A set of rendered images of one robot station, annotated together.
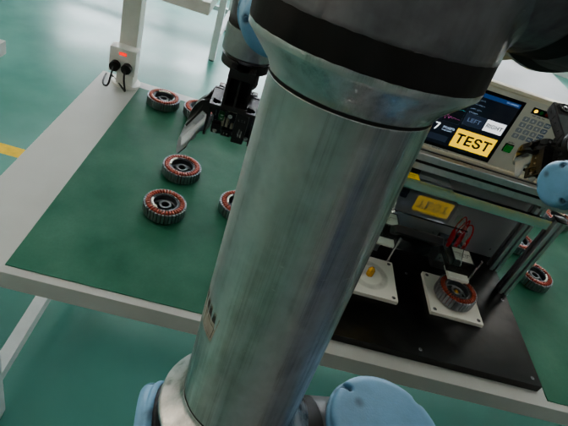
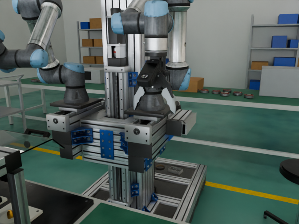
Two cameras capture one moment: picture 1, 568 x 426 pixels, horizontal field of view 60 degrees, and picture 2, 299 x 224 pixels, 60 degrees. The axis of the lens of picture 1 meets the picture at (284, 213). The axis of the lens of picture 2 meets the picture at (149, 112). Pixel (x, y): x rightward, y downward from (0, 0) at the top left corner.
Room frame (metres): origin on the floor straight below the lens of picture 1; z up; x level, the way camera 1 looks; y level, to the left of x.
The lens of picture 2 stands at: (1.43, 0.57, 1.38)
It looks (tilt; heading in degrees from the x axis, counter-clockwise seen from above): 15 degrees down; 212
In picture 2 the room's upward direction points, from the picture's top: straight up
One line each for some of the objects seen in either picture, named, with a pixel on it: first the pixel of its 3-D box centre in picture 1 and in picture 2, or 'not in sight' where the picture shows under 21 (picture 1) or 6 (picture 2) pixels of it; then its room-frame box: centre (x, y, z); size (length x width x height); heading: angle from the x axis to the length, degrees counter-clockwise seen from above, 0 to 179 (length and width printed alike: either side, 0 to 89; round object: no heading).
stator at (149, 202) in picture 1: (164, 206); not in sight; (0.99, 0.30, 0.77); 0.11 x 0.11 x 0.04
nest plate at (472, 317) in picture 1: (450, 298); not in sight; (1.05, -0.51, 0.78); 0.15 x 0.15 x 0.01; 9
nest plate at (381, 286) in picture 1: (368, 275); (10, 218); (1.01, -0.27, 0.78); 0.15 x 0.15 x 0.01; 9
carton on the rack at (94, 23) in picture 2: not in sight; (99, 23); (-4.62, -4.90, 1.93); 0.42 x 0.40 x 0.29; 101
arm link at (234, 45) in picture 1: (253, 43); (155, 45); (0.68, 0.13, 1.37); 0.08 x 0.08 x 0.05
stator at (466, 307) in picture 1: (455, 292); not in sight; (1.05, -0.51, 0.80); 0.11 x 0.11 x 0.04
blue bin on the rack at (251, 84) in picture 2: not in sight; (255, 85); (-5.28, -0.53, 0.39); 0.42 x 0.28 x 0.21; 10
